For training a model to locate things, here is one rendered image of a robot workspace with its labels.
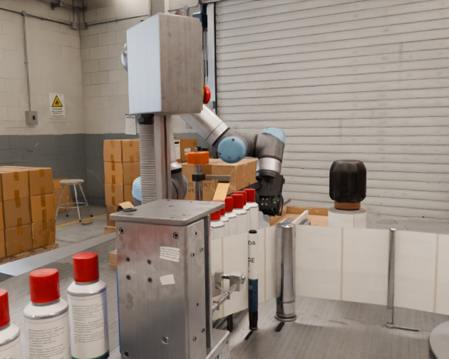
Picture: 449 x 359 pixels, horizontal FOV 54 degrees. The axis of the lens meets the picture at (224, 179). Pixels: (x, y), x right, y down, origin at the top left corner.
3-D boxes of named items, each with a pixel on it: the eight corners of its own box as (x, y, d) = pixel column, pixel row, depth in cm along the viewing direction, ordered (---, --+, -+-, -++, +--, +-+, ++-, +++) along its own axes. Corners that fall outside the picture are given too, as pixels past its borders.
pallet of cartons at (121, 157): (162, 246, 475) (159, 139, 462) (102, 238, 514) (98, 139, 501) (217, 224, 580) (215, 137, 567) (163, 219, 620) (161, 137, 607)
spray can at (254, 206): (255, 264, 122) (254, 190, 119) (237, 262, 124) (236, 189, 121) (261, 259, 126) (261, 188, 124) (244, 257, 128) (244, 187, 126)
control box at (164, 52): (160, 112, 86) (157, 11, 84) (128, 115, 100) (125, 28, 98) (205, 112, 92) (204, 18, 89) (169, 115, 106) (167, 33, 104)
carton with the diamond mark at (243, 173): (236, 237, 164) (235, 164, 161) (178, 233, 173) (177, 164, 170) (259, 221, 192) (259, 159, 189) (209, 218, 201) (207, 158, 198)
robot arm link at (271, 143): (260, 136, 145) (286, 138, 143) (255, 166, 141) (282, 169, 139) (259, 124, 137) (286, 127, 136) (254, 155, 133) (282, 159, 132)
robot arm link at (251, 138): (219, 132, 133) (255, 135, 131) (226, 129, 144) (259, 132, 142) (217, 157, 135) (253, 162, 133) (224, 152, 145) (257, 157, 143)
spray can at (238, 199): (249, 274, 113) (249, 195, 111) (229, 276, 113) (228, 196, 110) (245, 268, 118) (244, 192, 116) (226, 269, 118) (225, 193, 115)
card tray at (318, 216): (330, 231, 181) (330, 221, 181) (269, 226, 191) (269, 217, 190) (340, 217, 209) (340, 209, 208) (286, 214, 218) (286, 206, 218)
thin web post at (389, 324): (395, 329, 82) (398, 229, 79) (383, 328, 82) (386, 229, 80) (395, 325, 83) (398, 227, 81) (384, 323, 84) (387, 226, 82)
